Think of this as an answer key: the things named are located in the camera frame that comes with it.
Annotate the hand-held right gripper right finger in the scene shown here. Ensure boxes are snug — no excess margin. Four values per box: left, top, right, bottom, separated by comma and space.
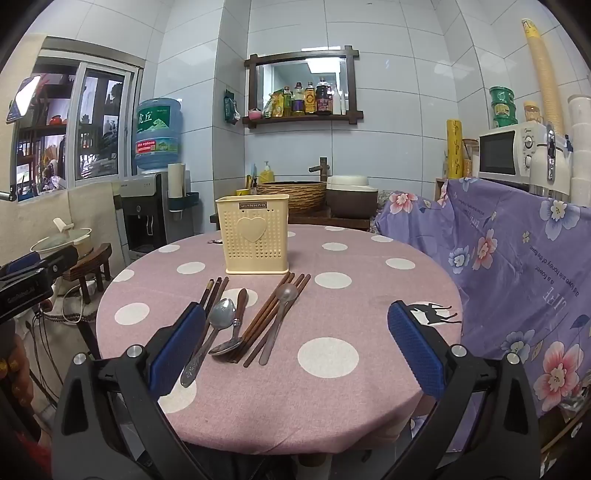
387, 300, 541, 480

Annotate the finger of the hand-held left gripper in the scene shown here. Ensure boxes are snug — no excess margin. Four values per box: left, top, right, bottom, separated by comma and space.
34, 244, 79, 283
0, 251, 42, 280

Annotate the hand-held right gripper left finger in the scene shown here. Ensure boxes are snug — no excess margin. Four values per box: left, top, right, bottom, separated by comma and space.
52, 301, 241, 480

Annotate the metal spoon with wooden handle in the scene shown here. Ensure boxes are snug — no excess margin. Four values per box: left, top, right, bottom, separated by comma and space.
209, 287, 250, 356

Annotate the metal spoon with patterned handle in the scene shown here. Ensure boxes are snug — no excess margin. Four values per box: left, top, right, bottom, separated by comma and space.
180, 298, 237, 388

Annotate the plain metal spoon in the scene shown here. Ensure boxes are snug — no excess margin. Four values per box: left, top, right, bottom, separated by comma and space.
259, 283, 299, 367

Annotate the brown wooden chopstick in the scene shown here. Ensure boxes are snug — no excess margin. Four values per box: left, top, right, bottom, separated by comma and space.
228, 272, 293, 361
239, 274, 306, 365
235, 274, 300, 363
243, 275, 312, 368

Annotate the cream plastic utensil holder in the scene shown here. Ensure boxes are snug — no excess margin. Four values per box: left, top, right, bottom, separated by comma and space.
215, 195, 290, 275

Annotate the person's left forearm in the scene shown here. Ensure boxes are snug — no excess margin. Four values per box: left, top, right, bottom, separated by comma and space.
0, 413, 52, 480

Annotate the person's left hand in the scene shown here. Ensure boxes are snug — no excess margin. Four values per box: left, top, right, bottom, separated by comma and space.
0, 330, 38, 425

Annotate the cream pot with glass lid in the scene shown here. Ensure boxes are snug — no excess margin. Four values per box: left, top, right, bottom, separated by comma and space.
31, 218, 93, 259

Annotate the dark wooden stool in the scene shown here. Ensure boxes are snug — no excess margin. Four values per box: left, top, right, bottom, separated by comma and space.
62, 243, 114, 301

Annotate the pink polka dot tablecloth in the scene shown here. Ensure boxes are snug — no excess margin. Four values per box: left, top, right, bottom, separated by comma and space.
96, 230, 464, 455

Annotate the water dispenser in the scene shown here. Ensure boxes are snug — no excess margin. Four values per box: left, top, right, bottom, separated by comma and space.
113, 172, 170, 259

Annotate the purple floral cloth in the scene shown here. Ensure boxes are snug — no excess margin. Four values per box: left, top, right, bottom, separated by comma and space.
375, 178, 591, 457

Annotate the white cup dispenser tube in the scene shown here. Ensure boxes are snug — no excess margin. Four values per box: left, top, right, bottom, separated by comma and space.
168, 162, 188, 213

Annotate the sliding window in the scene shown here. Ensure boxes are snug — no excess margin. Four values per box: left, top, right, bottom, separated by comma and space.
9, 37, 145, 204

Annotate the blue water jug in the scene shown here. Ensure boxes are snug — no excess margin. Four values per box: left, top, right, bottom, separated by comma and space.
134, 98, 184, 174

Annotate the phone on holder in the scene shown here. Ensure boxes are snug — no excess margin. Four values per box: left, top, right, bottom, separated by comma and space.
6, 76, 42, 124

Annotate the brown and white rice cooker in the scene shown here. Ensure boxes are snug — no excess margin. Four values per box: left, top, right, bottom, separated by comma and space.
325, 174, 378, 220

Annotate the woven basin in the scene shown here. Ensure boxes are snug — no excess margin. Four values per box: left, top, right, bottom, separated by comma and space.
256, 181, 328, 214

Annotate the clear glass jar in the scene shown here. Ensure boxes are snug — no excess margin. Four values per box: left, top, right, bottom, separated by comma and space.
463, 138, 480, 179

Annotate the yellow printed roll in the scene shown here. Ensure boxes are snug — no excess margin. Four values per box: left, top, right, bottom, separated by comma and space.
445, 119, 464, 181

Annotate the white microwave oven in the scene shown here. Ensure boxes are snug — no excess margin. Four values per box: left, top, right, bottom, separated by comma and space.
478, 122, 546, 183

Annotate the white thermos jug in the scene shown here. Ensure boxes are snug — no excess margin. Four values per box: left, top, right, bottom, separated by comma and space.
530, 129, 573, 200

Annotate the dark soy sauce bottle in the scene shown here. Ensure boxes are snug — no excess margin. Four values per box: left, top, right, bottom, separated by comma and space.
316, 76, 334, 115

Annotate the tall stack of yellow cups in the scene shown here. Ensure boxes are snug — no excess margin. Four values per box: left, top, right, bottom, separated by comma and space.
522, 18, 567, 139

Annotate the wooden framed wall shelf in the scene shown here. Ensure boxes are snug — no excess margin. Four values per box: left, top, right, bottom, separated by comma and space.
244, 45, 365, 130

